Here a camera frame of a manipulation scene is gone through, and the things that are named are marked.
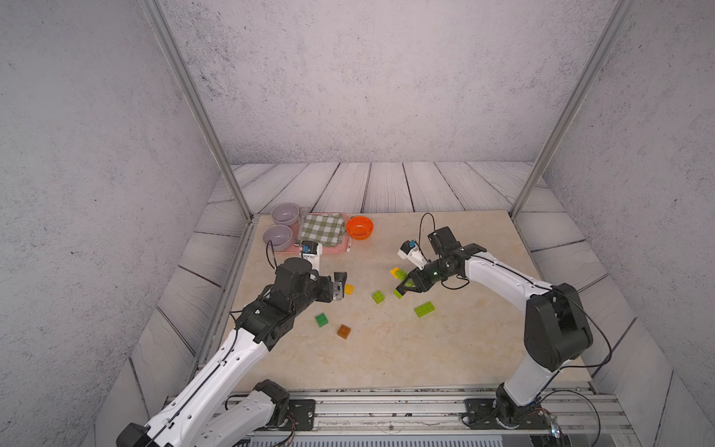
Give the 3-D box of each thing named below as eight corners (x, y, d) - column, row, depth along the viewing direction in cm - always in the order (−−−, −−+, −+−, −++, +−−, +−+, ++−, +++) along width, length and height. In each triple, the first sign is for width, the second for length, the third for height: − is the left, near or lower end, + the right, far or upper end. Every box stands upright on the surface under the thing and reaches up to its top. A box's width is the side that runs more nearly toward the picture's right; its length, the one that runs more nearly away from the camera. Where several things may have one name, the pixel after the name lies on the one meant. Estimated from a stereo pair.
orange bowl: (346, 239, 114) (346, 232, 111) (347, 222, 121) (347, 215, 117) (373, 239, 114) (373, 232, 111) (373, 222, 121) (373, 215, 117)
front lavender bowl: (265, 253, 111) (260, 241, 106) (270, 237, 117) (265, 224, 111) (292, 253, 111) (288, 241, 106) (296, 237, 117) (292, 224, 111)
